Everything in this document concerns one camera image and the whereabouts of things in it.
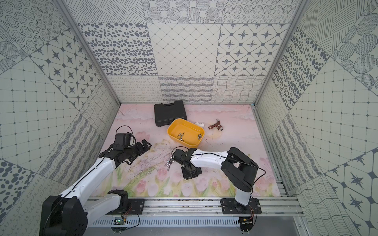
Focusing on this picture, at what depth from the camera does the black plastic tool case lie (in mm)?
1048

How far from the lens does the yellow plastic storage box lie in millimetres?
1023

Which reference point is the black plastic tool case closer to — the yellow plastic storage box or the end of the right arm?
the yellow plastic storage box

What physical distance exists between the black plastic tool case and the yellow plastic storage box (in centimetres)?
3
